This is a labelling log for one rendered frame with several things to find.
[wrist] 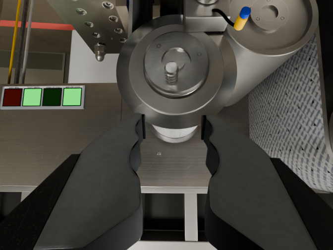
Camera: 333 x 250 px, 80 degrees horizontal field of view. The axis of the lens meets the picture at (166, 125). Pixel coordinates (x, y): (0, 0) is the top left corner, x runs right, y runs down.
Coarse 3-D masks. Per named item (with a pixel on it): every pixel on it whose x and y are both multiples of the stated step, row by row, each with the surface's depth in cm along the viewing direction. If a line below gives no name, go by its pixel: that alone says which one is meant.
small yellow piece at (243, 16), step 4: (216, 8) 21; (244, 8) 17; (248, 8) 17; (220, 12) 21; (240, 12) 18; (244, 12) 17; (248, 12) 17; (224, 16) 20; (240, 16) 18; (244, 16) 17; (248, 16) 18; (228, 20) 20; (236, 20) 18; (240, 20) 18; (244, 20) 18; (232, 24) 20; (236, 24) 19; (240, 24) 18; (244, 24) 19; (236, 28) 19; (240, 28) 19
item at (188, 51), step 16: (176, 32) 23; (160, 48) 23; (176, 48) 23; (192, 48) 23; (144, 64) 23; (160, 64) 22; (192, 64) 22; (208, 64) 22; (160, 80) 22; (192, 80) 22; (176, 96) 23
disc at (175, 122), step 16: (176, 16) 25; (144, 32) 25; (208, 32) 25; (128, 48) 25; (224, 48) 25; (128, 64) 25; (224, 64) 24; (128, 80) 24; (224, 80) 24; (128, 96) 24; (224, 96) 24; (144, 112) 24; (192, 112) 24; (208, 112) 23; (176, 128) 23
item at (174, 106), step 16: (160, 32) 25; (192, 32) 25; (144, 48) 25; (208, 48) 24; (144, 80) 24; (208, 80) 24; (144, 96) 24; (160, 96) 24; (192, 96) 23; (208, 96) 23; (160, 112) 24; (176, 112) 23
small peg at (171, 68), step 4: (168, 64) 19; (172, 64) 19; (176, 64) 19; (168, 68) 19; (172, 68) 19; (176, 68) 19; (168, 72) 19; (172, 72) 19; (176, 72) 19; (168, 76) 20; (172, 76) 20; (176, 76) 20; (168, 80) 21; (172, 80) 21; (176, 80) 22
